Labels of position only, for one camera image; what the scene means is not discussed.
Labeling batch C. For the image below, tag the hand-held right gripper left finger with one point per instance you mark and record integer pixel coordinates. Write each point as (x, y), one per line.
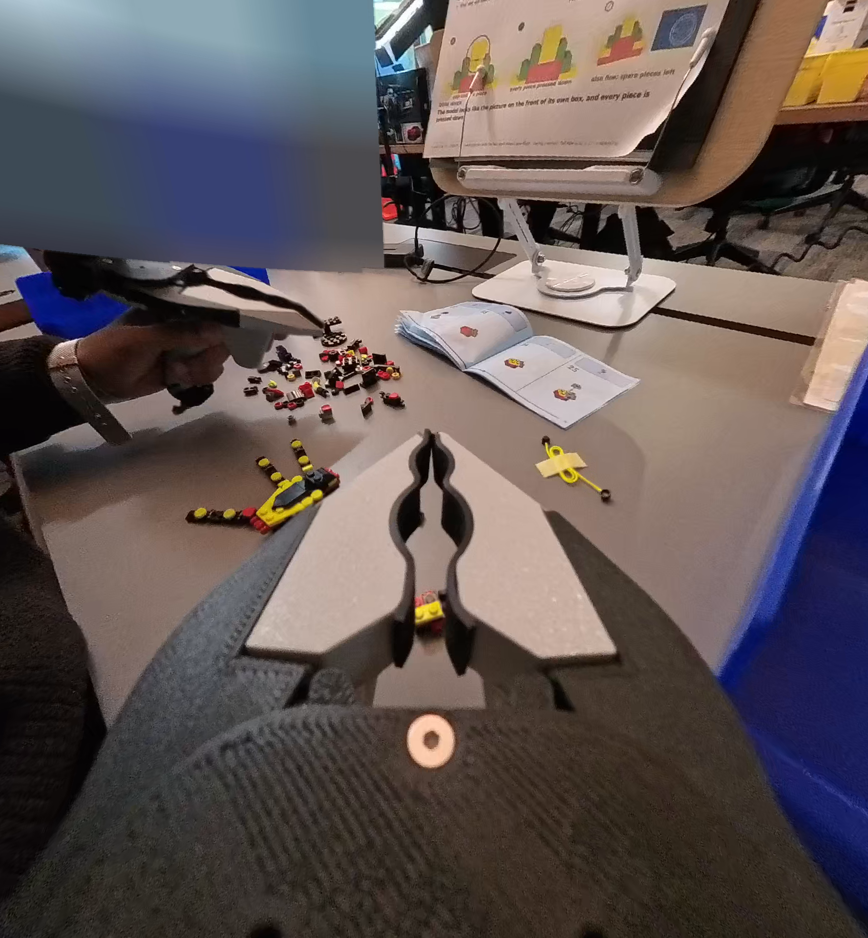
(331, 579)

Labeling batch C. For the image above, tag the yellow storage bin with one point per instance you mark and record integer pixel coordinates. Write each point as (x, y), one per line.
(848, 77)
(800, 84)

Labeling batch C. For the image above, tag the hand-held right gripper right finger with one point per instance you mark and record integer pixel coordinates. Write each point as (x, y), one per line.
(536, 586)

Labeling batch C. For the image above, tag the person's left hand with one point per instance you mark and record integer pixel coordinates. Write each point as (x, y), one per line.
(141, 359)

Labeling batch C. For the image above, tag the pile of lego pieces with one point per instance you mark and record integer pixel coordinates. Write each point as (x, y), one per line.
(346, 366)

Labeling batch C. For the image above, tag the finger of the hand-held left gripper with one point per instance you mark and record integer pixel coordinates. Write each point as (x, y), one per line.
(258, 282)
(272, 322)

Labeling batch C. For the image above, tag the person's left forearm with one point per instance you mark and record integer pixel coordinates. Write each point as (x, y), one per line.
(9, 396)

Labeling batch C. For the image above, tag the beige tape piece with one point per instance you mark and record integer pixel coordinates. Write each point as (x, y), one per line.
(551, 467)

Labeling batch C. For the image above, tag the black office chair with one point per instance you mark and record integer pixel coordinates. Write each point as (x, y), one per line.
(771, 220)

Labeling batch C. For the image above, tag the lego instruction booklet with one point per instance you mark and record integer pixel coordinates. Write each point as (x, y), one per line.
(522, 366)

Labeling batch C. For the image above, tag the small red black lego assembly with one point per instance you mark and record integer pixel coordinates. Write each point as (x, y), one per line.
(428, 612)

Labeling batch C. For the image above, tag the black flat box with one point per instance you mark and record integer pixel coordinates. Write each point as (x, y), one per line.
(478, 262)

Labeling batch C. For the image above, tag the printed instruction sheet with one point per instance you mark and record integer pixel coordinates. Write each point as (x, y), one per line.
(587, 102)

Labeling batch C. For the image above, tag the white document stand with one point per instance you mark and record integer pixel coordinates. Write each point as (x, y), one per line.
(573, 293)

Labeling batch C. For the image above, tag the person's black sweater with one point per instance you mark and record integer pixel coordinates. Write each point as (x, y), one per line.
(16, 696)

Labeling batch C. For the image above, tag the black yellow lego model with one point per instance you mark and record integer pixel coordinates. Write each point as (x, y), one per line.
(287, 502)

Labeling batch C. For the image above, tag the blue plastic storage bin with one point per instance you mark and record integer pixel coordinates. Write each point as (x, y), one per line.
(60, 315)
(829, 586)

